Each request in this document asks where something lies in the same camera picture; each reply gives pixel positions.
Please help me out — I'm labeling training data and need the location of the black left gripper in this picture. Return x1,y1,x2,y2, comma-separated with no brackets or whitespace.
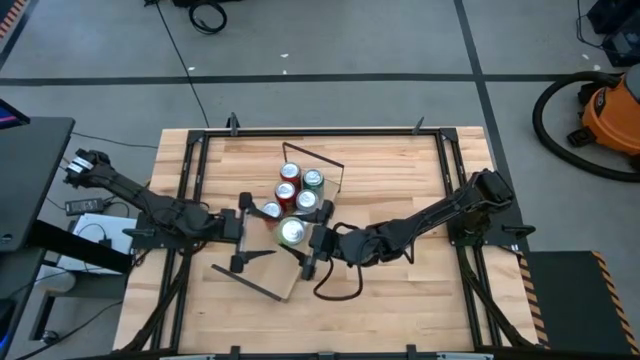
219,191,277,274

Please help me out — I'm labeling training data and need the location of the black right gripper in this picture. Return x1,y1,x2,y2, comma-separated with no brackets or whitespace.
292,200,344,281

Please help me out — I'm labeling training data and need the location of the light green beverage can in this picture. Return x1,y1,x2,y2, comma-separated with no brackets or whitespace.
273,215,311,248

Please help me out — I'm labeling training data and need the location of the orange-red Fanta can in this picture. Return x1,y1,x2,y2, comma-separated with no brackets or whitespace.
261,199,285,231

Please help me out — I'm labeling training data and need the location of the silver and red soda can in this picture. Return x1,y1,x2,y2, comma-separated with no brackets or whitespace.
294,188,320,215

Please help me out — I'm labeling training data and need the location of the wooden shelf with black frame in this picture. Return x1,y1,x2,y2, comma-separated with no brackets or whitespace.
209,141,346,303

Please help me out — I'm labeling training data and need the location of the red Coca-Cola can black lettering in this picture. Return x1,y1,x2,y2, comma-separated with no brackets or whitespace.
273,179,299,211

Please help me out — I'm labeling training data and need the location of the green Sprite can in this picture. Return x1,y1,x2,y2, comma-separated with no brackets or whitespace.
301,167,326,194

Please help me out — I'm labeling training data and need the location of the plain red soda can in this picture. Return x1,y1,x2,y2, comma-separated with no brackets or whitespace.
279,160,303,187

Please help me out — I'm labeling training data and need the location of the white paper sheet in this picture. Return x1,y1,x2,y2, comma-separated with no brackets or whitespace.
57,213,139,276

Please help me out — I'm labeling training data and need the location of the black power adapter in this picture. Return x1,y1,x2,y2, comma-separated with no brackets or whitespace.
64,197,105,216

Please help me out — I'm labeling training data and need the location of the orange shop vacuum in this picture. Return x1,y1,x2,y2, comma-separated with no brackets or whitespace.
531,70,640,183
567,64,640,174

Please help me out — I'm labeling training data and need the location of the dark screen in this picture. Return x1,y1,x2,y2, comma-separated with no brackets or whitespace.
0,98,30,130

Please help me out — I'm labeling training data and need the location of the black platform with hazard stripes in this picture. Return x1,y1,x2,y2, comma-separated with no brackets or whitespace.
517,249,640,357

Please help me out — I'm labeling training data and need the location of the black equipment case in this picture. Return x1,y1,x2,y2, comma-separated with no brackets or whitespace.
585,0,640,69

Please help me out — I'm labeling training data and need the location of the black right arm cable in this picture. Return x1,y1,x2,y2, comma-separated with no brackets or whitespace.
312,222,365,303

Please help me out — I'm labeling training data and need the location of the coiled black cable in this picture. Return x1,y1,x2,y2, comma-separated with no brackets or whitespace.
187,0,229,36

